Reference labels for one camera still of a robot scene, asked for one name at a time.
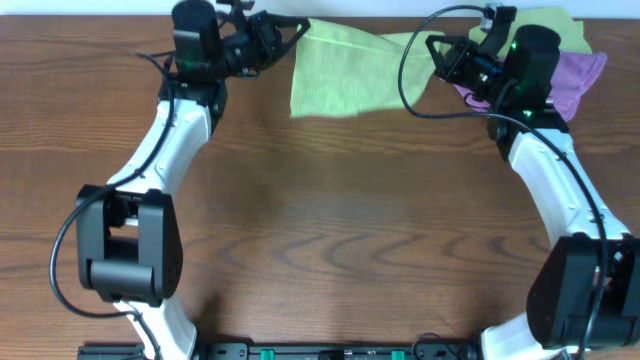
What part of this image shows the light green microfiber cloth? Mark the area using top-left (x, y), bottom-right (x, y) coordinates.
top-left (290, 19), bottom-right (435, 118)

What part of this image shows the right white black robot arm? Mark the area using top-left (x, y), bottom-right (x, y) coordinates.
top-left (426, 25), bottom-right (639, 359)

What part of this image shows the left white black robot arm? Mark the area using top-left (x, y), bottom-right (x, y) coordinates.
top-left (76, 0), bottom-right (311, 359)

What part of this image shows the purple microfiber cloth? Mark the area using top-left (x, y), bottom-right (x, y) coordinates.
top-left (452, 51), bottom-right (608, 123)

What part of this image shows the olive green cloth underneath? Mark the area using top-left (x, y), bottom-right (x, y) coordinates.
top-left (498, 6), bottom-right (592, 58)

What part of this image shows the right black cable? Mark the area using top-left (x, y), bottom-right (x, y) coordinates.
top-left (397, 4), bottom-right (610, 360)

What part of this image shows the black cable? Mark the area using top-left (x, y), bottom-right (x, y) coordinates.
top-left (48, 49), bottom-right (176, 360)
top-left (397, 4), bottom-right (610, 360)

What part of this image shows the left black cable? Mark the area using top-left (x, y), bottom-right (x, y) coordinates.
top-left (48, 49), bottom-right (176, 360)

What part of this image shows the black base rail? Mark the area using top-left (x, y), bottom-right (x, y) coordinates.
top-left (77, 341), bottom-right (481, 360)

